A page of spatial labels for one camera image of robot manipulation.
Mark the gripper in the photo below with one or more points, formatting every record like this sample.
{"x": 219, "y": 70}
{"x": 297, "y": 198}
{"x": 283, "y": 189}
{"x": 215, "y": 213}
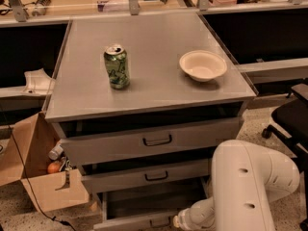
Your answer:
{"x": 183, "y": 218}

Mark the grey drawer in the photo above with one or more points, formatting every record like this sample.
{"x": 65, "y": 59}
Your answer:
{"x": 149, "y": 207}
{"x": 133, "y": 144}
{"x": 145, "y": 176}

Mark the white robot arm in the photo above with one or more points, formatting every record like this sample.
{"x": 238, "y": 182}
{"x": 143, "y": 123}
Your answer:
{"x": 246, "y": 178}

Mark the grey drawer cabinet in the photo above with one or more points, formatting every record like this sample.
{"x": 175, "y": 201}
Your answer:
{"x": 159, "y": 94}

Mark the orange fruit in box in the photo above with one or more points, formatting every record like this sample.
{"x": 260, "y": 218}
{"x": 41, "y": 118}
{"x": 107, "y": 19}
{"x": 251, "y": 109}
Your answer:
{"x": 53, "y": 167}

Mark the white bottle in box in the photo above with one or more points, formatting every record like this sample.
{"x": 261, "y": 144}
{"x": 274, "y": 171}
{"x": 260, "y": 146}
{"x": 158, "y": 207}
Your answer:
{"x": 56, "y": 152}

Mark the black office chair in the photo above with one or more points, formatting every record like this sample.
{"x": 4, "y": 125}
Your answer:
{"x": 293, "y": 118}

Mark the white bowl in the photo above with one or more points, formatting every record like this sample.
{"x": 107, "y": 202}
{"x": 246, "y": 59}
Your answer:
{"x": 203, "y": 66}

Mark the brown cardboard box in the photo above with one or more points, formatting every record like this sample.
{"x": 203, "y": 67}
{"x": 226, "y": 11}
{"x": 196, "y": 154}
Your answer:
{"x": 26, "y": 159}

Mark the green soda can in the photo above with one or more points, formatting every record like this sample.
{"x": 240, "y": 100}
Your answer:
{"x": 116, "y": 64}

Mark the white plastic part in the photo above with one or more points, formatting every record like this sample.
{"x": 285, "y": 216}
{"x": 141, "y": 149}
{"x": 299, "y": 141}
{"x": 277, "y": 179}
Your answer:
{"x": 38, "y": 83}

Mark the grey handheld device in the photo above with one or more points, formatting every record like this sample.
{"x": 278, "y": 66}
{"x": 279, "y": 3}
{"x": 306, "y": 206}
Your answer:
{"x": 40, "y": 7}

